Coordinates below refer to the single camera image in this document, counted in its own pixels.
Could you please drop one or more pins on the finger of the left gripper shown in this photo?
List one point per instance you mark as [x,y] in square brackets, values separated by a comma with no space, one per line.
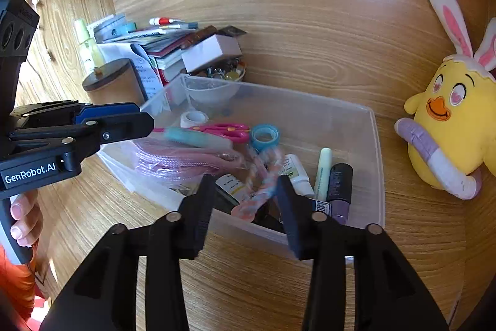
[116,129]
[104,109]

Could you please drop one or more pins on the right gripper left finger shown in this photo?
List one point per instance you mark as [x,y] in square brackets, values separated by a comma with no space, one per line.
[101,294]

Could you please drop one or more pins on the teal tube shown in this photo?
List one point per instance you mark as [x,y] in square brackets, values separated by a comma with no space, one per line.
[193,138]

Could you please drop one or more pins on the white tape roll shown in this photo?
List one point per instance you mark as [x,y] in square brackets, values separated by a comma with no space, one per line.
[193,118]

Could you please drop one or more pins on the pale green lip balm tube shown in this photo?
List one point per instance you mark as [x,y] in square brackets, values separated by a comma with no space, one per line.
[322,177]

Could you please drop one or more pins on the pink scissors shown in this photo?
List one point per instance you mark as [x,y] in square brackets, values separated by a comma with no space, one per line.
[237,133]

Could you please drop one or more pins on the small white bottle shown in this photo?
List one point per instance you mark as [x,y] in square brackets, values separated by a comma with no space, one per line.
[293,168]

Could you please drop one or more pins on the blue washi tape roll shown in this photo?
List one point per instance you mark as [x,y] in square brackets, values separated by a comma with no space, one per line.
[264,136]

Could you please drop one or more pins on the dark blue Max packet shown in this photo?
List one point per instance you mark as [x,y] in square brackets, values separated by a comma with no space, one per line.
[320,206]

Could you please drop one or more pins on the green glass spray bottle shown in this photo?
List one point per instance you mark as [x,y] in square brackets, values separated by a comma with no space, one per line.
[230,192]

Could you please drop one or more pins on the left hand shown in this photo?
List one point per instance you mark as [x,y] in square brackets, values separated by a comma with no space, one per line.
[28,218]

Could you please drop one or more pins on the brown lidded mug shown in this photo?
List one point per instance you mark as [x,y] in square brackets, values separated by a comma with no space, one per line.
[114,82]

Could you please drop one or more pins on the yellow green spray bottle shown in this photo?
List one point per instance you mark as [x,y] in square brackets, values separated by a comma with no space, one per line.
[88,50]

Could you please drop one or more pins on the stack of books and papers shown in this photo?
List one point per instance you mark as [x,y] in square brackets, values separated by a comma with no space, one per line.
[156,51]

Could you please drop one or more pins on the white ceramic bowl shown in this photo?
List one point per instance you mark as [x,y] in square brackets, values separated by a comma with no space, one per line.
[210,91]

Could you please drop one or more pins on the red white marker pen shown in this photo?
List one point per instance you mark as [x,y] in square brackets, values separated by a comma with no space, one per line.
[161,21]

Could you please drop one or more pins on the white small box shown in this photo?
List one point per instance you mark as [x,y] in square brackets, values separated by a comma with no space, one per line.
[213,49]

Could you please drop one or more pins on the yellow chick plush toy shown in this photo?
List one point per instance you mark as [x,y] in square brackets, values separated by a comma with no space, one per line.
[450,126]

